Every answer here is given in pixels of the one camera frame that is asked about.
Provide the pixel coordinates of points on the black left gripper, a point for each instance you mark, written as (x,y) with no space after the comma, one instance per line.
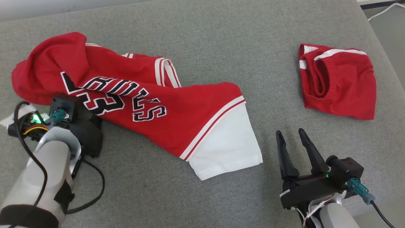
(91,136)

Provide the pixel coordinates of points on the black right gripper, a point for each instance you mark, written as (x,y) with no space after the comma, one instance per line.
(307,190)

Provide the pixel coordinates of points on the red shorts with white stripe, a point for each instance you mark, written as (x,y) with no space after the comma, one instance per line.
(345,85)

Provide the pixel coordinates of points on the red jersey with white sleeves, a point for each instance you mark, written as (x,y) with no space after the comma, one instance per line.
(177,120)

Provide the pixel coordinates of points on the white and black baseboard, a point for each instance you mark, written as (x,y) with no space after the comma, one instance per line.
(376,1)

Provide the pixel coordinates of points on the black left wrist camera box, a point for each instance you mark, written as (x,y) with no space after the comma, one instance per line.
(63,103)

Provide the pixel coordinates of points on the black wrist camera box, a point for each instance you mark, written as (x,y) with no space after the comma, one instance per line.
(346,169)
(63,103)

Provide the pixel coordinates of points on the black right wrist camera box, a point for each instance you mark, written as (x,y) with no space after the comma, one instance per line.
(346,169)

